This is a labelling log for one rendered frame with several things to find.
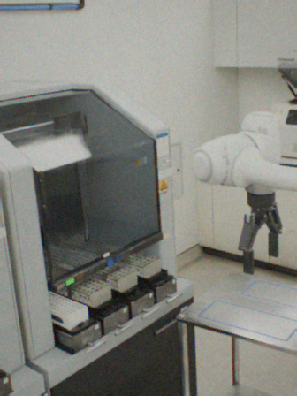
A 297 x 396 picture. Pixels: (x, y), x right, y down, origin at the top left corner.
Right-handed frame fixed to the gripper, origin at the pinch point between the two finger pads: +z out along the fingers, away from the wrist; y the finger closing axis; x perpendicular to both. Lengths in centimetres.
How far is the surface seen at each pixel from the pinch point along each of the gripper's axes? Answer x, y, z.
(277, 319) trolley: 12, 33, 38
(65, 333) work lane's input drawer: 70, -16, 39
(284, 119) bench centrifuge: 111, 223, 4
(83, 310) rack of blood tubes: 70, -8, 34
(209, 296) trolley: 43, 34, 38
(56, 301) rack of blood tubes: 83, -9, 34
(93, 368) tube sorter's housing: 66, -9, 56
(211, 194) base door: 171, 219, 66
